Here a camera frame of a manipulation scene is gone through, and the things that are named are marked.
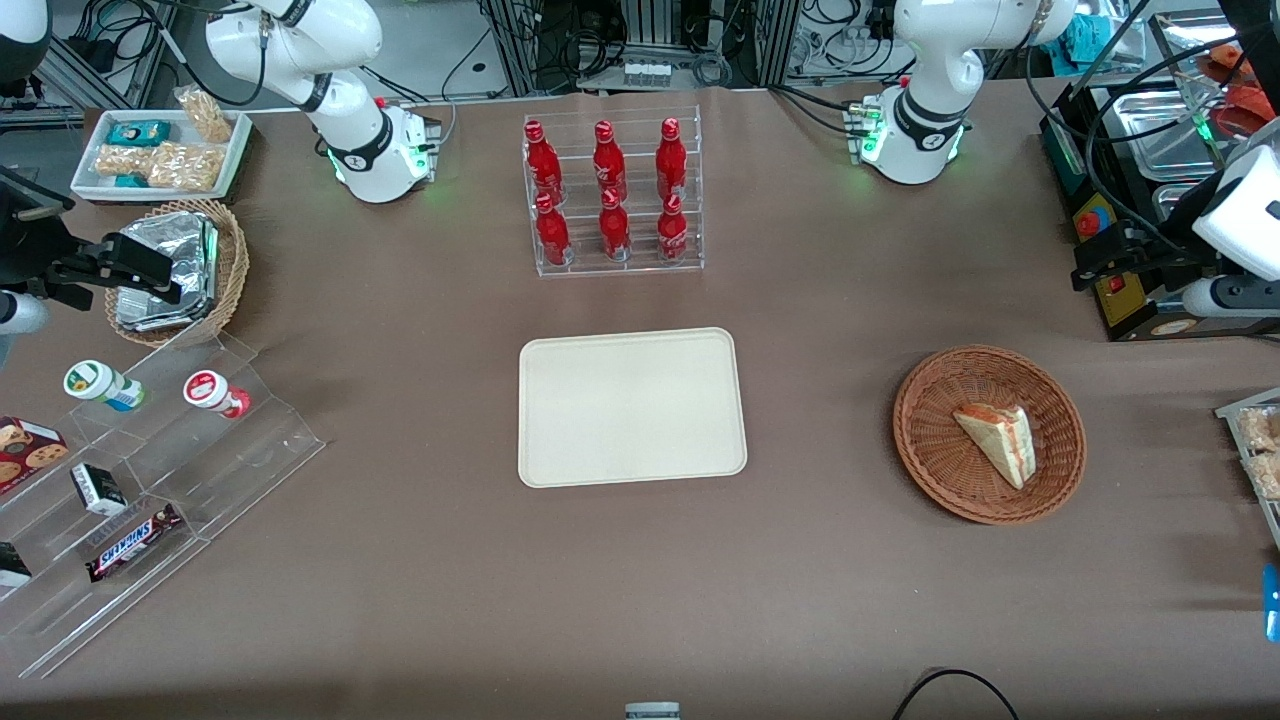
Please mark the red lid yogurt bottle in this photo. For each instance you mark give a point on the red lid yogurt bottle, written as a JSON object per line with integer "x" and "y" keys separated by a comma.
{"x": 210, "y": 390}

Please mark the silver foil packets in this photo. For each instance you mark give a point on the silver foil packets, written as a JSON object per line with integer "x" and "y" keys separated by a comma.
{"x": 185, "y": 250}

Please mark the grey device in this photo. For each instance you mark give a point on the grey device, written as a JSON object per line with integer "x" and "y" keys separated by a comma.
{"x": 652, "y": 712}

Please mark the red soda bottle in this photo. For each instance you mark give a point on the red soda bottle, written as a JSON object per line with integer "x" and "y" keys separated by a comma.
{"x": 671, "y": 160}
{"x": 552, "y": 235}
{"x": 541, "y": 160}
{"x": 673, "y": 232}
{"x": 608, "y": 160}
{"x": 614, "y": 230}

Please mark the light tan wicker basket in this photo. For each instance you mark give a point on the light tan wicker basket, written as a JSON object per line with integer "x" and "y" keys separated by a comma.
{"x": 232, "y": 270}

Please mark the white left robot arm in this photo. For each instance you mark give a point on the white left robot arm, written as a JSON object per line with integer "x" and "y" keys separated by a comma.
{"x": 915, "y": 140}

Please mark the teal snack box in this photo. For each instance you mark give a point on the teal snack box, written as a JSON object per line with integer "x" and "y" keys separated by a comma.
{"x": 138, "y": 133}

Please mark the tray with snack bags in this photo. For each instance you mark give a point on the tray with snack bags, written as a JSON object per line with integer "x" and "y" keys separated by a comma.
{"x": 1262, "y": 450}

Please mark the red cookie box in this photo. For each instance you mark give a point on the red cookie box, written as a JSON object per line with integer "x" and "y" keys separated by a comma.
{"x": 25, "y": 455}

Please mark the large steel pan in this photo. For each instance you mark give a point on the large steel pan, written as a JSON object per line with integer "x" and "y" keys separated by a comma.
{"x": 1150, "y": 130}

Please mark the triangular sandwich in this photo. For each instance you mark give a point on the triangular sandwich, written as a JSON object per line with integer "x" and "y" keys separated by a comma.
{"x": 1000, "y": 440}

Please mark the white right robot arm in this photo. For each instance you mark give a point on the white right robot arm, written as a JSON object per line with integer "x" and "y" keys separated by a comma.
{"x": 370, "y": 160}

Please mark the black food warmer appliance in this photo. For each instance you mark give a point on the black food warmer appliance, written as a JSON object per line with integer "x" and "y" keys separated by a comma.
{"x": 1070, "y": 170}

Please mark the white rectangular snack tray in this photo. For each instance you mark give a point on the white rectangular snack tray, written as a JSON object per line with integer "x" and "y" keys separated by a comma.
{"x": 90, "y": 185}

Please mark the beige plastic tray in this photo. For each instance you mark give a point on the beige plastic tray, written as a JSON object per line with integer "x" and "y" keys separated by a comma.
{"x": 630, "y": 410}

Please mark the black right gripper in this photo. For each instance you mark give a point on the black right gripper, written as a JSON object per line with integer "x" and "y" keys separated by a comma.
{"x": 30, "y": 252}

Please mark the clear bag of puffed snacks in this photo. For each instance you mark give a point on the clear bag of puffed snacks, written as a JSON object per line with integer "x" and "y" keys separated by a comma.
{"x": 205, "y": 115}
{"x": 185, "y": 167}
{"x": 120, "y": 160}

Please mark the small black white box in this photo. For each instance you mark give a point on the small black white box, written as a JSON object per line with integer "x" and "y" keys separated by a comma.
{"x": 98, "y": 490}

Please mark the white power strip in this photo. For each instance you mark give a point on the white power strip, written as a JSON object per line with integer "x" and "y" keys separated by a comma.
{"x": 646, "y": 73}

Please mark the small steel pan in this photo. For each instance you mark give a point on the small steel pan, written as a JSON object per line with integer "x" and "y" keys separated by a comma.
{"x": 1170, "y": 200}

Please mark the red food piece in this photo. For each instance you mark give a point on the red food piece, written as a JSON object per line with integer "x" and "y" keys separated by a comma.
{"x": 1250, "y": 110}

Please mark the brown wicker basket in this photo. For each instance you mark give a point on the brown wicker basket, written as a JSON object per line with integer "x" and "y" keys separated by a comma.
{"x": 930, "y": 440}

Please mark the green lid yogurt bottle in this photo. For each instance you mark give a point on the green lid yogurt bottle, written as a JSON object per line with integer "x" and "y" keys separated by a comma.
{"x": 95, "y": 383}

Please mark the teal plastic package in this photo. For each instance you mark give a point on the teal plastic package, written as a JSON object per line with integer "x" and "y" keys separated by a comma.
{"x": 1085, "y": 38}

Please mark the clear acrylic stepped stand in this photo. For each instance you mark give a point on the clear acrylic stepped stand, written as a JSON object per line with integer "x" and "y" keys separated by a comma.
{"x": 240, "y": 460}

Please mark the black snack packet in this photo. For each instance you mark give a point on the black snack packet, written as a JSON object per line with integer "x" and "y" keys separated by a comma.
{"x": 12, "y": 568}

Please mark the blue plastic object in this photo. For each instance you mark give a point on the blue plastic object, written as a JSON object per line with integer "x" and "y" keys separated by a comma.
{"x": 1272, "y": 600}

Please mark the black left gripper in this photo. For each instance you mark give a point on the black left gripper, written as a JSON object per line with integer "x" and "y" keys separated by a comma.
{"x": 1158, "y": 258}

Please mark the Snickers chocolate bar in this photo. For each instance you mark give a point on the Snickers chocolate bar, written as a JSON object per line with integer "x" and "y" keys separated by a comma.
{"x": 130, "y": 545}

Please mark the clear acrylic bottle rack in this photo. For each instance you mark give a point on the clear acrylic bottle rack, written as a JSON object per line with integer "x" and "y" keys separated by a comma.
{"x": 640, "y": 270}

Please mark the orange fried food piece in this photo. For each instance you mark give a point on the orange fried food piece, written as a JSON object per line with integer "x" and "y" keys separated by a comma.
{"x": 1222, "y": 62}

